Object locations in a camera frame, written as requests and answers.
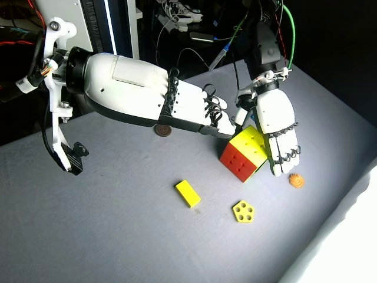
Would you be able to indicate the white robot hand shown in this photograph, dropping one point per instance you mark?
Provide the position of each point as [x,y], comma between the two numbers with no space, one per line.
[274,112]
[126,88]

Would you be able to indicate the red and yellow cube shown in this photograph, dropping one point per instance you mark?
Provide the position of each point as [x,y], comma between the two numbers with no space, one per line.
[238,159]

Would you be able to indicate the white spare robot hand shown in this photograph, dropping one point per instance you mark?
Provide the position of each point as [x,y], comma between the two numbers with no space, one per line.
[179,17]

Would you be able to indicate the brown sandwich cookie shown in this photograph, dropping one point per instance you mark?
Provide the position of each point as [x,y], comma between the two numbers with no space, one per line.
[162,130]

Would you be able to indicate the orange spiral toy pastry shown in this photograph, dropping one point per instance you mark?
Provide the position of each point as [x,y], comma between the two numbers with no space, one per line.
[296,181]

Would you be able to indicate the white cabinet with black strip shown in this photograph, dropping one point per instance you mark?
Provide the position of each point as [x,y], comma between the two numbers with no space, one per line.
[70,11]

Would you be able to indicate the yellow pentagon block with holes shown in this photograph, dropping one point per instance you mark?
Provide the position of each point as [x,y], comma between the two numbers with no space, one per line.
[239,206]

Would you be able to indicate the yellow rectangular block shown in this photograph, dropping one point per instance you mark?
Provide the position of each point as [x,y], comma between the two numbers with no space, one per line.
[187,193]

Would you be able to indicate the grey table cloth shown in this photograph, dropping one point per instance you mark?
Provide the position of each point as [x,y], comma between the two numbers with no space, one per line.
[117,221]

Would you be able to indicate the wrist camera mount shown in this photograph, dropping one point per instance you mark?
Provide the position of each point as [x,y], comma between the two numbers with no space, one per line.
[56,97]

